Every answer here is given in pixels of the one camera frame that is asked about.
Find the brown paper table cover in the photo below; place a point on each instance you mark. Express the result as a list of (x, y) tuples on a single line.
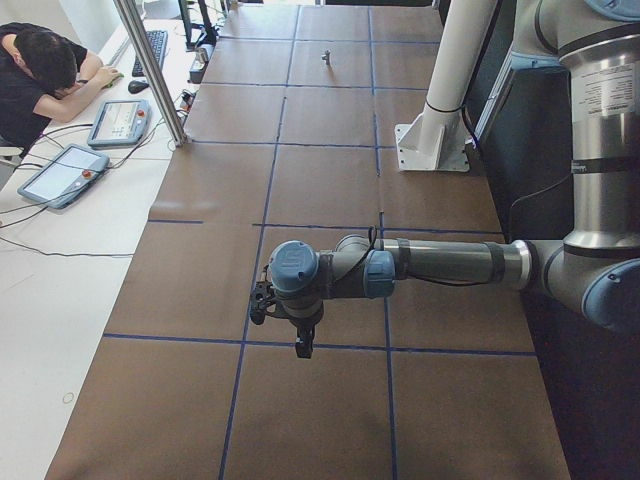
[(242, 347)]

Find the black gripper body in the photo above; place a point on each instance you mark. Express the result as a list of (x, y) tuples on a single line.
[(301, 324)]

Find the far teach pendant tablet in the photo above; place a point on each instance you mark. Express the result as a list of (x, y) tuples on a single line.
[(120, 123)]

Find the black computer mouse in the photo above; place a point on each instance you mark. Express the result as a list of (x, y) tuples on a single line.
[(137, 86)]

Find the near teach pendant tablet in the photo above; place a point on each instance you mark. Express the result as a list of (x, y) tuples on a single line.
[(66, 177)]

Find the aluminium frame post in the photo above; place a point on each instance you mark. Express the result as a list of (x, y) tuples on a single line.
[(130, 18)]

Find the teach pendant tablet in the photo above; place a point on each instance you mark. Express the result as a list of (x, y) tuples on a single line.
[(120, 123), (66, 177)]

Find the white mounting column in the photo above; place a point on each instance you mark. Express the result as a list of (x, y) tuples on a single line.
[(435, 140)]

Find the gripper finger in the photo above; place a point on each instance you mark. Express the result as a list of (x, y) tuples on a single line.
[(304, 343)]

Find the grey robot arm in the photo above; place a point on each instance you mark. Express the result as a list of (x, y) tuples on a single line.
[(594, 270)]

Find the person in black shirt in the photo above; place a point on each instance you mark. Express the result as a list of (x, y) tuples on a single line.
[(45, 77)]

